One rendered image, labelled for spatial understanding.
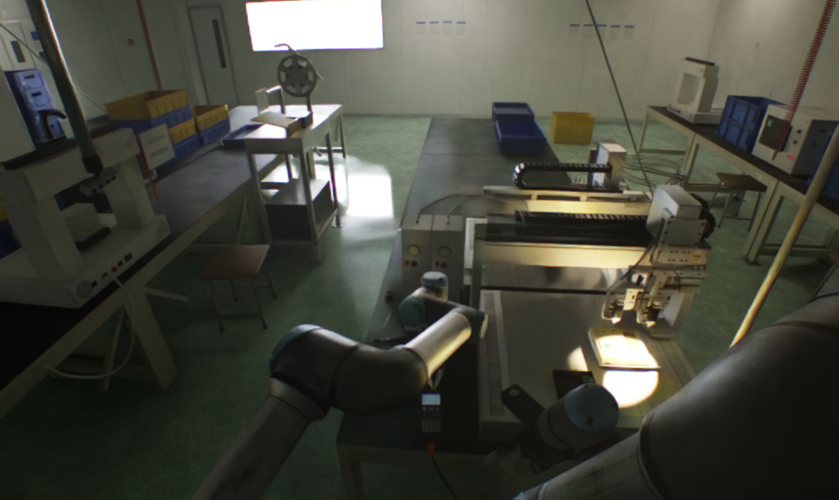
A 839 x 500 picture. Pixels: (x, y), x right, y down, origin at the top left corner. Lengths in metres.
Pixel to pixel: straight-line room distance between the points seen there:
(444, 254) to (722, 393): 1.20
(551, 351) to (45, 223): 2.10
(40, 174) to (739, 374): 2.20
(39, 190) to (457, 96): 7.16
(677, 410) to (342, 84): 8.43
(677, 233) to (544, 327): 0.57
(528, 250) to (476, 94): 7.04
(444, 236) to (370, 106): 7.23
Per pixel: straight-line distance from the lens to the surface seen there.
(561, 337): 1.60
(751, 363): 0.36
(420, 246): 1.46
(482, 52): 8.24
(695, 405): 0.36
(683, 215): 1.39
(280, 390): 0.72
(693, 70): 5.93
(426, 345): 0.81
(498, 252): 1.41
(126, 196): 2.63
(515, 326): 1.60
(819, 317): 0.41
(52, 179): 2.23
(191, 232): 2.87
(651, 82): 9.00
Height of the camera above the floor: 1.89
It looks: 29 degrees down
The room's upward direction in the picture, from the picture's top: 1 degrees counter-clockwise
